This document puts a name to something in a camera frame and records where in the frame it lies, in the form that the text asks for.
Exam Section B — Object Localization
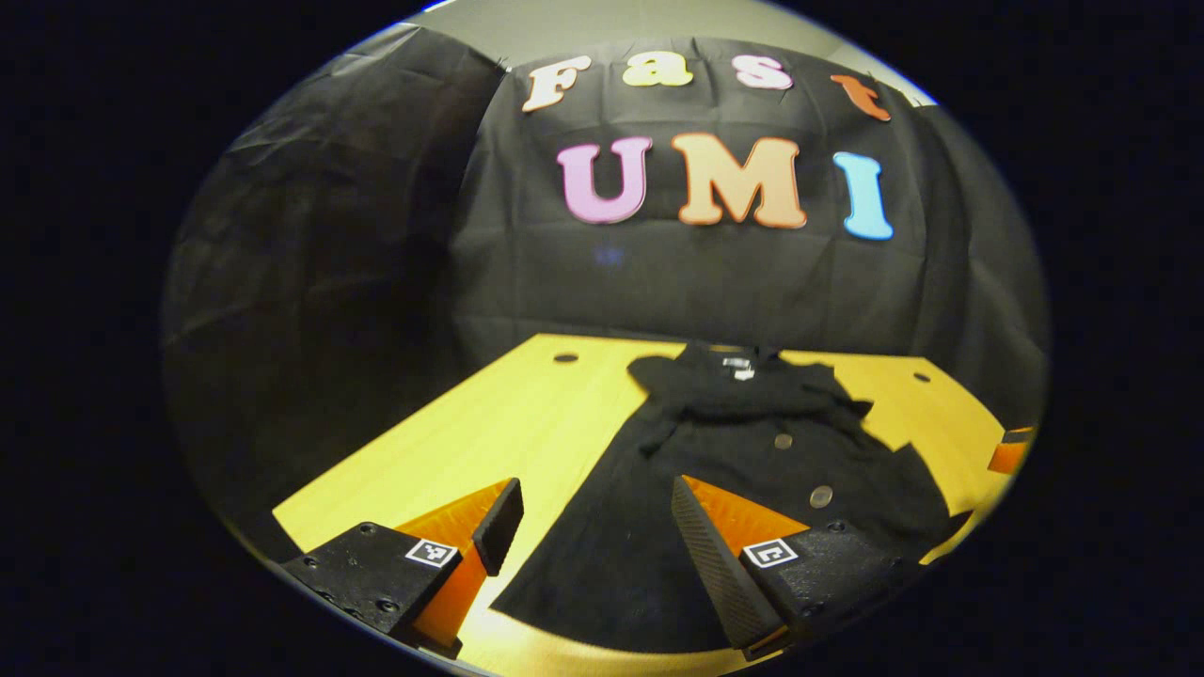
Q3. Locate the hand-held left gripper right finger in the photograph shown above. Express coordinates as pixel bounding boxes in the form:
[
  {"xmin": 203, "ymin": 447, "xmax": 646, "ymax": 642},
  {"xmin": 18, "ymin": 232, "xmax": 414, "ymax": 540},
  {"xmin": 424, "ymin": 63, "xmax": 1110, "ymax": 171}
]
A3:
[{"xmin": 671, "ymin": 473, "xmax": 927, "ymax": 662}]

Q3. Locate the black backdrop cloth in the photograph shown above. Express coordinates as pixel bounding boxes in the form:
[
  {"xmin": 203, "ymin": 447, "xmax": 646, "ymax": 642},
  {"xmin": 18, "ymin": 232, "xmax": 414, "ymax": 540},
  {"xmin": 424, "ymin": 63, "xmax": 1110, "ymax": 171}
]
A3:
[{"xmin": 160, "ymin": 24, "xmax": 1050, "ymax": 527}]

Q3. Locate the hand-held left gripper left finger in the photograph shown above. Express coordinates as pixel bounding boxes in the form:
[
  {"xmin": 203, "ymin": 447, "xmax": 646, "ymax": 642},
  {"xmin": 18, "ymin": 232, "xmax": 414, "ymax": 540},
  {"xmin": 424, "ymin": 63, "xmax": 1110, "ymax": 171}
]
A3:
[{"xmin": 282, "ymin": 477, "xmax": 525, "ymax": 661}]

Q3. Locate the black garment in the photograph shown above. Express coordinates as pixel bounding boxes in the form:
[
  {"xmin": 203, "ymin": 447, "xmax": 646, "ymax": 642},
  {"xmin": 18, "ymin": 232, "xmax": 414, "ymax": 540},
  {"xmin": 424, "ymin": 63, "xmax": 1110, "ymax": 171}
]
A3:
[{"xmin": 491, "ymin": 340, "xmax": 974, "ymax": 654}]

